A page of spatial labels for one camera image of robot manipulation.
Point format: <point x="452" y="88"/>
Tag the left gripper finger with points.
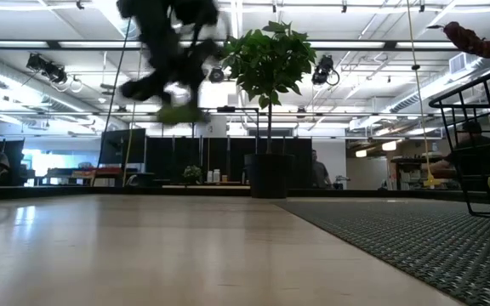
<point x="197" y="93"/>
<point x="147" y="89"/>

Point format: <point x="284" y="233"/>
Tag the black monitor screen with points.
<point x="121" y="144"/>

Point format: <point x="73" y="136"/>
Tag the green potted tree black pot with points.
<point x="266" y="64"/>

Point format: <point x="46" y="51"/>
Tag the small green potted plant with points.
<point x="192" y="172"/>

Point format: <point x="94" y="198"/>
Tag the white bottle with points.
<point x="209" y="176"/>
<point x="217" y="176"/>

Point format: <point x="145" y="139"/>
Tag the background table with red items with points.
<point x="96" y="172"/>

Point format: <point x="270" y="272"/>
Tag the grey woven placemat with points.
<point x="398" y="255"/>

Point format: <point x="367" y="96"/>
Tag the black table frame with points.
<point x="100" y="192"/>

